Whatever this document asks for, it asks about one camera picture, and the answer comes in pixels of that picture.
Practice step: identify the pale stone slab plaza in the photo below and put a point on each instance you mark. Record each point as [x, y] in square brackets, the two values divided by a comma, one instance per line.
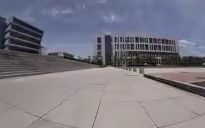
[116, 100]

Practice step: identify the group of pale bollards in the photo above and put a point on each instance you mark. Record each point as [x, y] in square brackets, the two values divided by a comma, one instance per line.
[141, 70]

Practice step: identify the white building with window grid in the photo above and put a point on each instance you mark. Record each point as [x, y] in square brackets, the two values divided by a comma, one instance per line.
[140, 46]

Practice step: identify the low building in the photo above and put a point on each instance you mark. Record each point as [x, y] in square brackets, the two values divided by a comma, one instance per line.
[60, 54]

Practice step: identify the wide grey stone stairs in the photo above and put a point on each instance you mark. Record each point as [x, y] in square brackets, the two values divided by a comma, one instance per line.
[23, 65]

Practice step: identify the reddish paved area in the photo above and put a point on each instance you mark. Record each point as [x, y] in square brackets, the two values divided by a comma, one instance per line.
[186, 76]

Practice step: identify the dark grey terraced building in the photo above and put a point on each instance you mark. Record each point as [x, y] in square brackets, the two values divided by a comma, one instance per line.
[21, 36]

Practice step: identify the row of trees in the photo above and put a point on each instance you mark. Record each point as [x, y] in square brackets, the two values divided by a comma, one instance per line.
[196, 60]

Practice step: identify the dark low kerb wall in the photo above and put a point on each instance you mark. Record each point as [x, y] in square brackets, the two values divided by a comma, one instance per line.
[183, 86]

